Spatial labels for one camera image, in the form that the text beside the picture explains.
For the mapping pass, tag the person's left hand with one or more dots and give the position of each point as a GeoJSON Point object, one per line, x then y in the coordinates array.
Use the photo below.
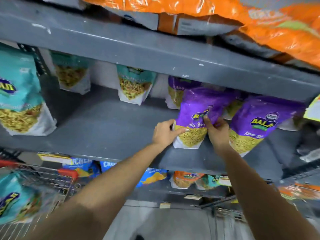
{"type": "Point", "coordinates": [163, 133]}

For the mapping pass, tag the grey metal shelf rack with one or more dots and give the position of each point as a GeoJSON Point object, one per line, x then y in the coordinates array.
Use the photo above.
{"type": "Point", "coordinates": [130, 52]}

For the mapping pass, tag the person's right thumb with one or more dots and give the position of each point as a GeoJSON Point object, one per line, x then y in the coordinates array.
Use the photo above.
{"type": "Point", "coordinates": [208, 122]}

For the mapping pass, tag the yellow shelf label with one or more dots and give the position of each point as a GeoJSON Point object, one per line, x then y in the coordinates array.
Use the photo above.
{"type": "Point", "coordinates": [53, 157]}
{"type": "Point", "coordinates": [313, 108]}

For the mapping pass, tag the orange snack pouch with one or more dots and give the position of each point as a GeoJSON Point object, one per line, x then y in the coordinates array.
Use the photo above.
{"type": "Point", "coordinates": [185, 179]}

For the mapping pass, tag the person's left thumb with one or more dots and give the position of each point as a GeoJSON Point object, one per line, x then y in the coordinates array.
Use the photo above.
{"type": "Point", "coordinates": [168, 122]}

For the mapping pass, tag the teal snack pouch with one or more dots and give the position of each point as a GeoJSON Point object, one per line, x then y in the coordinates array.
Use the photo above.
{"type": "Point", "coordinates": [72, 74]}
{"type": "Point", "coordinates": [133, 84]}
{"type": "Point", "coordinates": [21, 94]}
{"type": "Point", "coordinates": [17, 197]}

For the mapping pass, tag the orange snack bag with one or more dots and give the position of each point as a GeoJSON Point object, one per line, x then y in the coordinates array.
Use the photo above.
{"type": "Point", "coordinates": [298, 191]}
{"type": "Point", "coordinates": [250, 19]}

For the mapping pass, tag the green snack pouch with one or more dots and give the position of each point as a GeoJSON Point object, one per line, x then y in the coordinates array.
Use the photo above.
{"type": "Point", "coordinates": [207, 181]}

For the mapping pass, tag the person's left forearm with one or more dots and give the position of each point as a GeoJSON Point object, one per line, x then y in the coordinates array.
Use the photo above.
{"type": "Point", "coordinates": [105, 192]}

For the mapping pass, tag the person's right forearm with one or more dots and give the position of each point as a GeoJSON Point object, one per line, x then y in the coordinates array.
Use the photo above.
{"type": "Point", "coordinates": [260, 194]}

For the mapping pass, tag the blue chips bag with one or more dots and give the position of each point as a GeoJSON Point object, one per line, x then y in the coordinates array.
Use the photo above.
{"type": "Point", "coordinates": [151, 176]}
{"type": "Point", "coordinates": [81, 166]}
{"type": "Point", "coordinates": [107, 165]}

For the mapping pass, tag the person's right hand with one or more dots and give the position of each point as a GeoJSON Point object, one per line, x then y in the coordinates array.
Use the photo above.
{"type": "Point", "coordinates": [219, 134]}

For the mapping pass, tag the purple snack pouch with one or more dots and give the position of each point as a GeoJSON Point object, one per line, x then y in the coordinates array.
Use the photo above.
{"type": "Point", "coordinates": [257, 124]}
{"type": "Point", "coordinates": [198, 117]}
{"type": "Point", "coordinates": [178, 91]}

